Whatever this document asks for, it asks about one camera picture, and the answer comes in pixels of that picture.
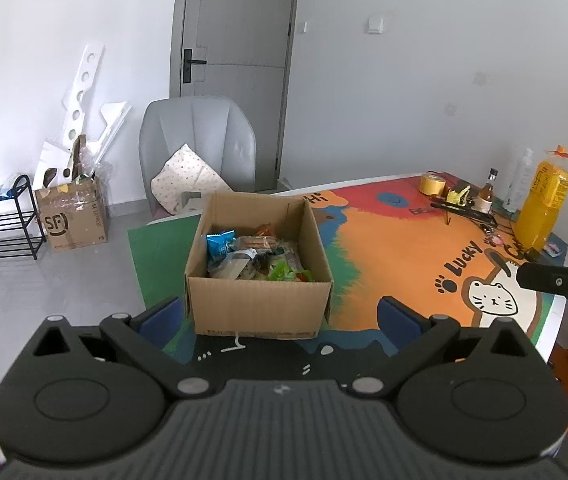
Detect dotted white pillow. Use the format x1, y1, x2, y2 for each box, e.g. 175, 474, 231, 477
150, 143, 235, 216

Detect white foam board with holes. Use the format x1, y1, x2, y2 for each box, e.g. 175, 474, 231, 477
58, 42, 105, 171

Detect white foam sheet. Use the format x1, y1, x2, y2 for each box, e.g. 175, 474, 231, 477
86, 101, 133, 161

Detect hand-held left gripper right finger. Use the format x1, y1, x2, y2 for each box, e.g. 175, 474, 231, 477
349, 296, 547, 404

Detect colourful cat print mat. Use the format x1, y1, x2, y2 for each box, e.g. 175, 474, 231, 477
127, 174, 568, 377

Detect clear plastic bottle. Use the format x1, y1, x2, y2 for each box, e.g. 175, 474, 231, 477
502, 147, 537, 214

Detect grey door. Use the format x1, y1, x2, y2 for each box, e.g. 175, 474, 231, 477
169, 0, 303, 194

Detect orange cracker packet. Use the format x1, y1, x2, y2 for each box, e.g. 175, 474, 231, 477
236, 234, 285, 254

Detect snack packets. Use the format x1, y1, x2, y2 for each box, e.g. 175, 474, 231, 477
208, 249, 265, 280

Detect small glass bottle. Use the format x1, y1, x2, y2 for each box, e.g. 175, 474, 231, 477
477, 168, 500, 213

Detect blue snack packet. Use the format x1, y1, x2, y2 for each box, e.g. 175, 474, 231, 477
206, 229, 237, 274

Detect grey chair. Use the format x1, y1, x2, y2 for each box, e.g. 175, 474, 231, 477
138, 95, 257, 221

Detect yellow tape roll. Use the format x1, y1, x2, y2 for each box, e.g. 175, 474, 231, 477
419, 172, 447, 196

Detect black door handle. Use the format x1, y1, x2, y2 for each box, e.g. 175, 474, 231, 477
182, 48, 209, 85

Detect taped cardboard box with plastic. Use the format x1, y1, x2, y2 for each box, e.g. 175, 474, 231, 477
33, 134, 110, 252

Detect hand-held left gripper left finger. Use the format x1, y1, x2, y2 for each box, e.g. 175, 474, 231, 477
19, 296, 215, 403

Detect large yellow bottle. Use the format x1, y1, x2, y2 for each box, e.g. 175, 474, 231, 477
512, 144, 568, 254

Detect crumpled yellow wrapper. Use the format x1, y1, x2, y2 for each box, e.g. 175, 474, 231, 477
446, 184, 472, 207

